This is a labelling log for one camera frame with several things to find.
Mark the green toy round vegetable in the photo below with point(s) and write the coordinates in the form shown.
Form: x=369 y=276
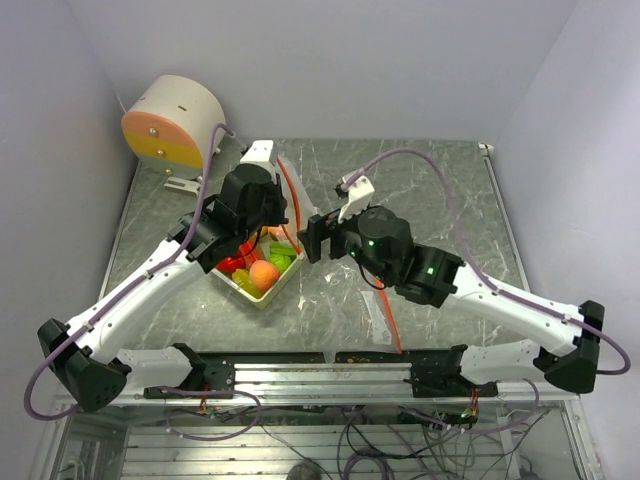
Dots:
x=280 y=261

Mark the toy watermelon slice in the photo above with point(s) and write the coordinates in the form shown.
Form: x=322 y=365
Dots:
x=246 y=255

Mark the round cream drawer box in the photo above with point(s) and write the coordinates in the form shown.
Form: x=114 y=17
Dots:
x=169 y=127

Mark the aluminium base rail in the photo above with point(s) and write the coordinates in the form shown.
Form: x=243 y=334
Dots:
x=292 y=377

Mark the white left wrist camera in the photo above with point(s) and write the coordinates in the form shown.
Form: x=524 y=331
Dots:
x=261 y=153

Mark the yellow toy fruit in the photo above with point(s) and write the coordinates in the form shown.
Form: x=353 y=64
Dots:
x=242 y=279

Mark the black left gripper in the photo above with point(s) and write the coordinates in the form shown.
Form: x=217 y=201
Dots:
x=279 y=215

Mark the pale green plastic basket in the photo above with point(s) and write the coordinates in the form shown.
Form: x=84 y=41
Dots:
x=263 y=240

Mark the green toy leaf vegetable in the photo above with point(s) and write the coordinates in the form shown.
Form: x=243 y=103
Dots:
x=277 y=248

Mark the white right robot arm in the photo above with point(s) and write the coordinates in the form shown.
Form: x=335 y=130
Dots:
x=560 y=342

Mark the toy peach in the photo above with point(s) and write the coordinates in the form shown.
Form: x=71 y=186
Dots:
x=263 y=274

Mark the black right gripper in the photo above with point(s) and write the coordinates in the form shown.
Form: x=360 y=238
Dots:
x=321 y=227

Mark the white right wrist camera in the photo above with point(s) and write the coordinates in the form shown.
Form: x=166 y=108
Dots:
x=358 y=196

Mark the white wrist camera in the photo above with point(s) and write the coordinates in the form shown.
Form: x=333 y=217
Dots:
x=358 y=196
x=261 y=153

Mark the clear bag orange zipper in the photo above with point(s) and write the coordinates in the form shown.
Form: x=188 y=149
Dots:
x=299 y=205

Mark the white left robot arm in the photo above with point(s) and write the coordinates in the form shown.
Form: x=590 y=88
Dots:
x=86 y=353

